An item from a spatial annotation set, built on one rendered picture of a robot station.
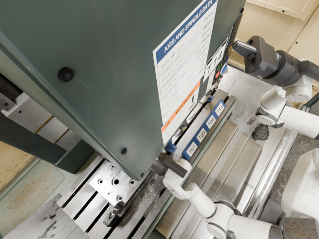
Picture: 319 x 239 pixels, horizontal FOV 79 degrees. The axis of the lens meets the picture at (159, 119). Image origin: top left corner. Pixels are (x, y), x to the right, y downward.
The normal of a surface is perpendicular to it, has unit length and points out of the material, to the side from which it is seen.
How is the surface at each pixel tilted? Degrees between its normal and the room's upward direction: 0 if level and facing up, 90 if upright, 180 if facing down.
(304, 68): 60
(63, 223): 24
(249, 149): 8
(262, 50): 30
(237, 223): 47
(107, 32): 90
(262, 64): 52
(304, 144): 0
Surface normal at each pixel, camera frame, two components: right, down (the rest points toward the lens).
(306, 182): -0.38, -0.62
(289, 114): -0.35, -0.36
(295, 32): -0.60, 0.73
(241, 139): 0.01, -0.55
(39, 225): 0.18, -0.72
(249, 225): -0.52, -0.80
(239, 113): -0.31, -0.11
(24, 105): 0.80, 0.50
